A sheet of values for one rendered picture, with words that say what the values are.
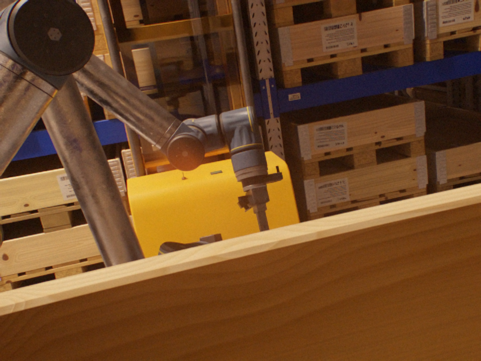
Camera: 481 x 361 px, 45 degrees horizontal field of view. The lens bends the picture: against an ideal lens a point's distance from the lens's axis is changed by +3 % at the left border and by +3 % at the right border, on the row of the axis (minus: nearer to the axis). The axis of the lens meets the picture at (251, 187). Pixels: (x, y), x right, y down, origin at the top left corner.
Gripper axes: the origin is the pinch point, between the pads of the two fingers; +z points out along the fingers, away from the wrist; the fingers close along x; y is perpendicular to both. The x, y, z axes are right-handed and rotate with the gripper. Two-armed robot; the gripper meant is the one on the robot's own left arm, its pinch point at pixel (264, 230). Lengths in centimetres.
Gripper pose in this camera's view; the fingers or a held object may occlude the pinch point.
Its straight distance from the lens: 177.3
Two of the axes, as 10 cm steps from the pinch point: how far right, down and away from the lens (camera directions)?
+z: 2.2, 9.7, -0.9
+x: 1.5, -1.3, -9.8
